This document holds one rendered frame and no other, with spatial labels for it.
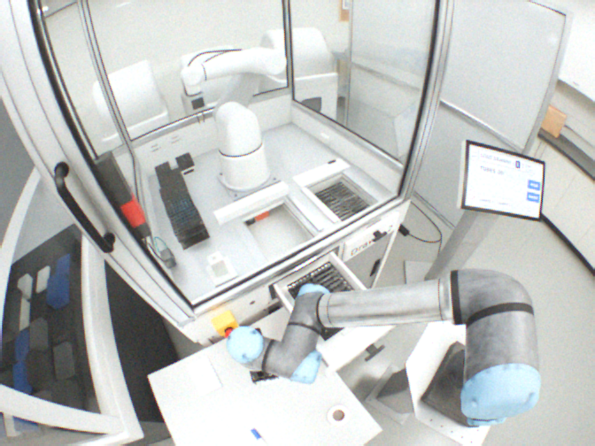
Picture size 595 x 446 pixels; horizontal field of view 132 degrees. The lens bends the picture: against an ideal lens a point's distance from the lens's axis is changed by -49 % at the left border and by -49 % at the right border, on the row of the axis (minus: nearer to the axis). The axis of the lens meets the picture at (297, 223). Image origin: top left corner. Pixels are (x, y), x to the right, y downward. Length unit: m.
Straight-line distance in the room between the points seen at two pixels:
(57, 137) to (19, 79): 0.11
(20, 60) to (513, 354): 0.72
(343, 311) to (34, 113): 0.61
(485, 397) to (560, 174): 3.09
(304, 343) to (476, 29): 2.05
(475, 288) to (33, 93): 0.68
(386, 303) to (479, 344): 0.18
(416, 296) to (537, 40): 1.75
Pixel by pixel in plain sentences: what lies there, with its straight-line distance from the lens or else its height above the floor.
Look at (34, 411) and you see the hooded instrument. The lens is 0.70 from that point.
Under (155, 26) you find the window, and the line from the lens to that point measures 0.42.
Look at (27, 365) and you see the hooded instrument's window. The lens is 0.76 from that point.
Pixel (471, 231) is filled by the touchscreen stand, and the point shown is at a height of 0.72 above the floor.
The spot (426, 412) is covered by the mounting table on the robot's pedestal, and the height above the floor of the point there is 0.76.
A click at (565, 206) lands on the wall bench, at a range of 3.44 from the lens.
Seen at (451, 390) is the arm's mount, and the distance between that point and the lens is 0.97.
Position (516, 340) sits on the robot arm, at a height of 1.39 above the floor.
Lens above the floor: 1.67
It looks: 48 degrees down
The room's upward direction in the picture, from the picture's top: 3 degrees counter-clockwise
